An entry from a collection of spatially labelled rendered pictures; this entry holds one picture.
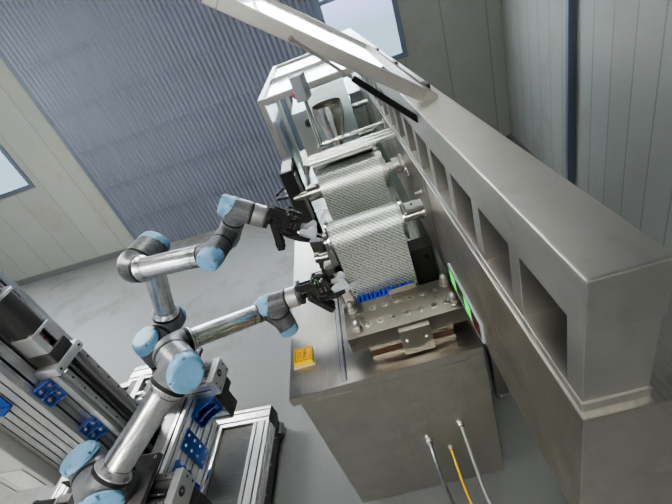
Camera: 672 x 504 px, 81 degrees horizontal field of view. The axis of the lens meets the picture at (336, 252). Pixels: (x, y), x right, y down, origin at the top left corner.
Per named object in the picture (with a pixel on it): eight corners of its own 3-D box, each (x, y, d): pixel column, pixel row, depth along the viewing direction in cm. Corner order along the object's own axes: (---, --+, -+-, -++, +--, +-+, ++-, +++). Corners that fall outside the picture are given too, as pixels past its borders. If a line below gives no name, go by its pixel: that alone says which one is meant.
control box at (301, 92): (298, 99, 167) (289, 75, 162) (312, 95, 165) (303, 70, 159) (293, 104, 161) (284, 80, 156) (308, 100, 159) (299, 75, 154)
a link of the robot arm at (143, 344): (141, 368, 168) (122, 348, 161) (158, 344, 178) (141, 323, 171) (163, 367, 164) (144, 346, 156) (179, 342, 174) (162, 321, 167)
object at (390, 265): (354, 299, 144) (339, 260, 134) (417, 280, 141) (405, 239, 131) (355, 299, 144) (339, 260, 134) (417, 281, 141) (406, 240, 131)
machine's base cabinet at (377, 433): (333, 234, 391) (302, 155, 345) (396, 214, 383) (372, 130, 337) (367, 513, 180) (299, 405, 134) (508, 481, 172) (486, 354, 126)
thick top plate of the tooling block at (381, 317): (348, 319, 144) (343, 307, 140) (455, 287, 139) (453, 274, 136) (352, 352, 130) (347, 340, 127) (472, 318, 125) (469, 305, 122)
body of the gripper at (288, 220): (304, 220, 129) (268, 209, 126) (296, 242, 134) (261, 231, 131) (304, 210, 136) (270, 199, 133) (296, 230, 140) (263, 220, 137)
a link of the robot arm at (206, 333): (147, 362, 136) (269, 314, 165) (157, 377, 128) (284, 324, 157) (140, 333, 132) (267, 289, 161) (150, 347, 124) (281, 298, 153)
